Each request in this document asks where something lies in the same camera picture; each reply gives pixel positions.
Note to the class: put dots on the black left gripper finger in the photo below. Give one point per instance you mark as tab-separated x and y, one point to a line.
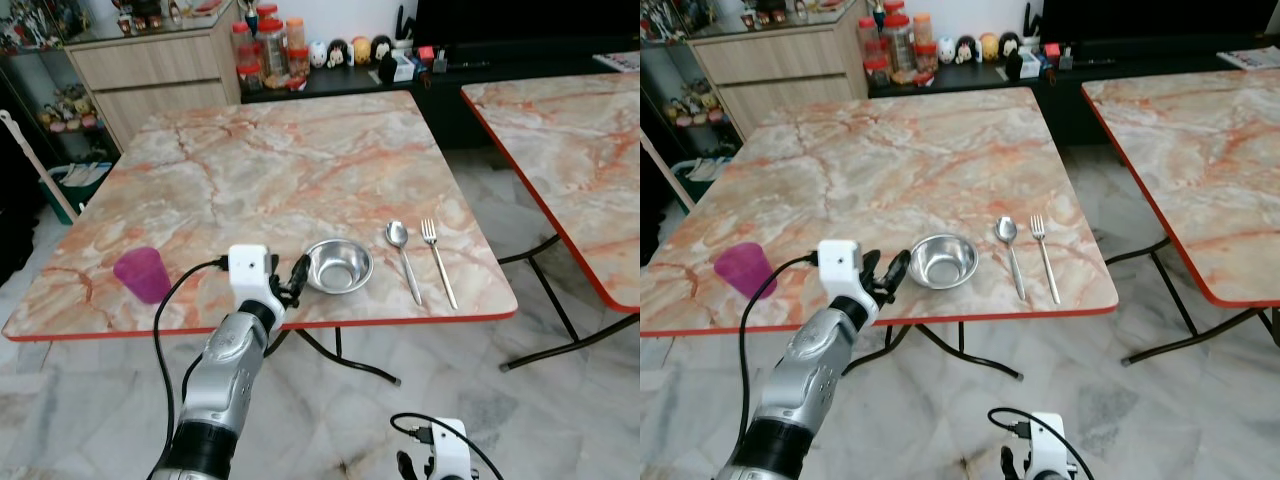
871	262
898	268
274	261
302	272

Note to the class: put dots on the small steel bowl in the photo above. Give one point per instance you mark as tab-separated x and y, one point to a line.
340	268
945	262

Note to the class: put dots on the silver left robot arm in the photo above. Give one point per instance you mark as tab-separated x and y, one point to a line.
225	370
812	365

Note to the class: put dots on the marble top folding table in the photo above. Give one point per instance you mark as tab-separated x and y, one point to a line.
570	140
250	170
1200	150
880	170

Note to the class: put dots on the steel spoon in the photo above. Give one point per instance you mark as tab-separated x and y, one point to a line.
1006	229
397	234

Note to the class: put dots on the purple plastic cup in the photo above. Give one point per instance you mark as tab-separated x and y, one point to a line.
745	270
145	275

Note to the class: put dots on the steel fork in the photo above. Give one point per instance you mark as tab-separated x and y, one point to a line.
1047	260
440	262

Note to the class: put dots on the green plastic basket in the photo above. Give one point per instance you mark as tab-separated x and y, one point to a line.
75	190
700	175

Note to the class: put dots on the light wooden drawer cabinet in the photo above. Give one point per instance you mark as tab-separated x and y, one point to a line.
780	75
150	80

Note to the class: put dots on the white doll figurine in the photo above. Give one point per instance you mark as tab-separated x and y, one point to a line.
318	54
946	50

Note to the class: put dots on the orange snack jar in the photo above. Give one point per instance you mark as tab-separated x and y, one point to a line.
923	38
297	45

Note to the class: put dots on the black hair doll figurine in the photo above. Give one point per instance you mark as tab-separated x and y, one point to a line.
338	53
1010	44
966	49
382	47

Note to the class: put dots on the yellow doll figurine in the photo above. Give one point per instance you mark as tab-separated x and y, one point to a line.
988	46
360	50

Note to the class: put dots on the small white box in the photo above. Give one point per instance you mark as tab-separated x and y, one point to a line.
404	66
1030	62

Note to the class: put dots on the glass display shelf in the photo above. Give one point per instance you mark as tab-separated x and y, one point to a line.
690	105
70	105

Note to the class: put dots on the printed magazine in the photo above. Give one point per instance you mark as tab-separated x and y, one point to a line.
1250	58
620	62

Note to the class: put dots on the black television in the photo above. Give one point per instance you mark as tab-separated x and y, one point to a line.
520	20
1160	18

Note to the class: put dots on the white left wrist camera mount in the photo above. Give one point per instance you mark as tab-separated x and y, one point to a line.
840	265
248	270

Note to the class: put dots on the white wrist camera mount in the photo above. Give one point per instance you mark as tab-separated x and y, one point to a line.
248	270
1048	445
450	450
840	265

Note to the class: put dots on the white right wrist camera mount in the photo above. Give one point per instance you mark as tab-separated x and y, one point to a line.
1048	445
450	450

